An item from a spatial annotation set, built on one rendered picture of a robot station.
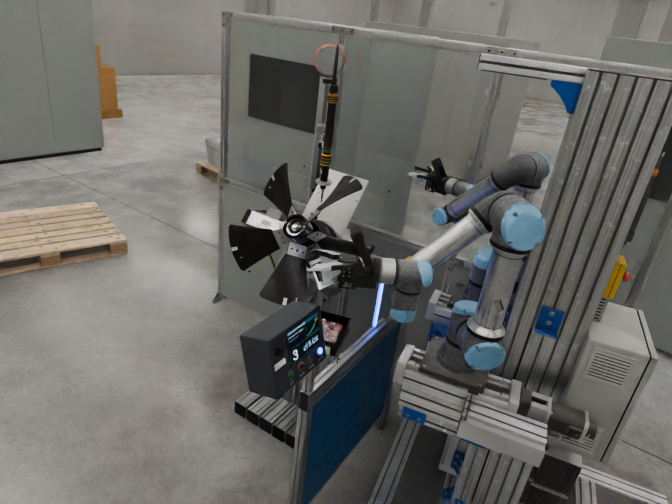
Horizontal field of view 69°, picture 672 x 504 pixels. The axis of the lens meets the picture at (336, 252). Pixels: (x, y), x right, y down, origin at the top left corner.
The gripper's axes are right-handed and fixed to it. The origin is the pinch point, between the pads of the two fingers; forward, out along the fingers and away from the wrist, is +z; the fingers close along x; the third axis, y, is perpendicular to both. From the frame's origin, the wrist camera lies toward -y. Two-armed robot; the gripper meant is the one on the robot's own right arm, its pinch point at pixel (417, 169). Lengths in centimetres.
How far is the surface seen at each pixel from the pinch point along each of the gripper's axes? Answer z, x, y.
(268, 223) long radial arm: 39, -64, 25
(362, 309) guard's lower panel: 29, -5, 101
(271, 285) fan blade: 4, -86, 35
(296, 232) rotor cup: 9, -69, 16
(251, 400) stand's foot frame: 31, -88, 127
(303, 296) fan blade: -5, -76, 40
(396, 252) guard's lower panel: 14, 6, 56
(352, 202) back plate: 16.9, -27.6, 16.2
